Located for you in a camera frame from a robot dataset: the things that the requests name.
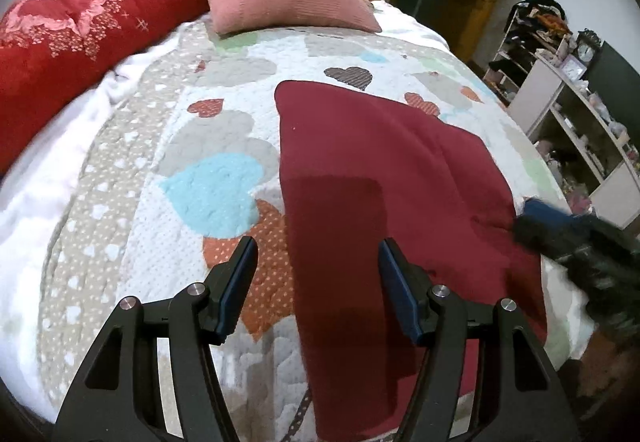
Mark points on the dark ornate table clock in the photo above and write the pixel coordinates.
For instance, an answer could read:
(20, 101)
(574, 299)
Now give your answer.
(586, 50)

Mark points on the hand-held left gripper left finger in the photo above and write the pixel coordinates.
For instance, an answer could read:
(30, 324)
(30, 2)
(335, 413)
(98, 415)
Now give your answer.
(235, 287)

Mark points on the white shelf unit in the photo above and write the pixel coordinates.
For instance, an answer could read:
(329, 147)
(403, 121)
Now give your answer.
(575, 122)

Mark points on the red floral comforter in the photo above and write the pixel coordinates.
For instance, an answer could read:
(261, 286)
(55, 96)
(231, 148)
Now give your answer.
(75, 37)

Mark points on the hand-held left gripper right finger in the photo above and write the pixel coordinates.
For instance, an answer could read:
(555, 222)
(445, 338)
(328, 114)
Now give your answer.
(400, 292)

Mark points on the maroon sweater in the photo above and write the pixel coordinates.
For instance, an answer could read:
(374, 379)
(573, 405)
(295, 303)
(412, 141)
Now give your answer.
(380, 172)

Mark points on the quilted heart-pattern bedspread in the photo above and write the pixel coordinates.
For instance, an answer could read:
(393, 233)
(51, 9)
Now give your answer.
(210, 132)

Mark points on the small picture frame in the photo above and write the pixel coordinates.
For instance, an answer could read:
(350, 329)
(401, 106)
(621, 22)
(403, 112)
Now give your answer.
(573, 70)

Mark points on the white fleece blanket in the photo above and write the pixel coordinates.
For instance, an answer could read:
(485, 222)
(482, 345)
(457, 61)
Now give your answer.
(30, 202)

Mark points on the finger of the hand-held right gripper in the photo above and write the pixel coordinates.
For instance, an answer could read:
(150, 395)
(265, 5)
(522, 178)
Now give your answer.
(547, 217)

